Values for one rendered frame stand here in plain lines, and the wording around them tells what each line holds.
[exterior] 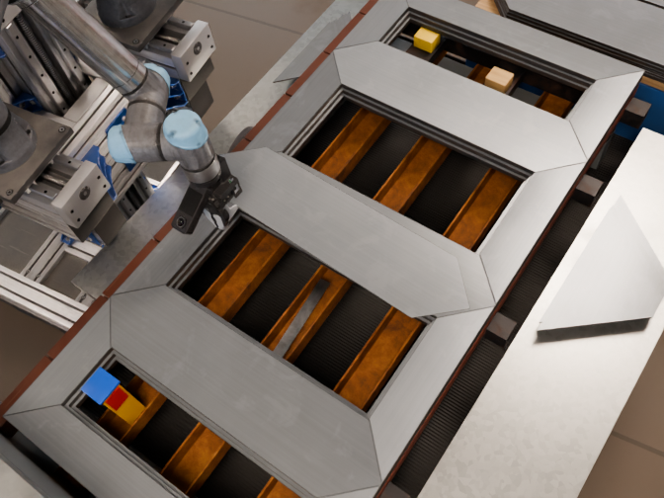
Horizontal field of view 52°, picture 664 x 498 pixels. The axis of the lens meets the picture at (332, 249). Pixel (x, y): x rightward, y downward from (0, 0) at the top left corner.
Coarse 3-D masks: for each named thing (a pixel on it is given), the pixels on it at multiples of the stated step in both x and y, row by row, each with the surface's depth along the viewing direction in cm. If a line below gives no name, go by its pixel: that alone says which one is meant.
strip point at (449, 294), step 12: (456, 264) 151; (444, 276) 150; (456, 276) 149; (444, 288) 148; (456, 288) 148; (432, 300) 147; (444, 300) 147; (456, 300) 146; (420, 312) 146; (432, 312) 146; (444, 312) 145
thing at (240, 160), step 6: (246, 150) 173; (252, 150) 172; (258, 150) 172; (234, 156) 172; (240, 156) 172; (246, 156) 172; (252, 156) 172; (228, 162) 171; (234, 162) 171; (240, 162) 171; (246, 162) 171; (234, 168) 170; (240, 168) 170; (234, 174) 169; (240, 174) 169
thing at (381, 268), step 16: (400, 224) 157; (384, 240) 156; (400, 240) 155; (416, 240) 155; (384, 256) 154; (400, 256) 153; (368, 272) 152; (384, 272) 152; (368, 288) 150; (384, 288) 150
